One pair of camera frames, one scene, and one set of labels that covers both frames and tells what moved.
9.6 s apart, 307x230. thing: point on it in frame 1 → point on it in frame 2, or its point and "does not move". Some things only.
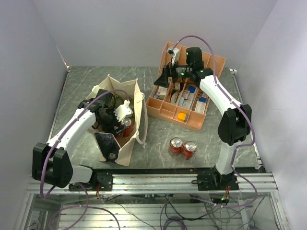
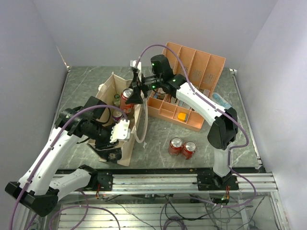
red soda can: x=175 y=146 does not move
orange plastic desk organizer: x=183 y=102 does not move
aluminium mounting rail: x=166 y=184 does not move
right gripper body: x=175 y=71 → x=147 y=84
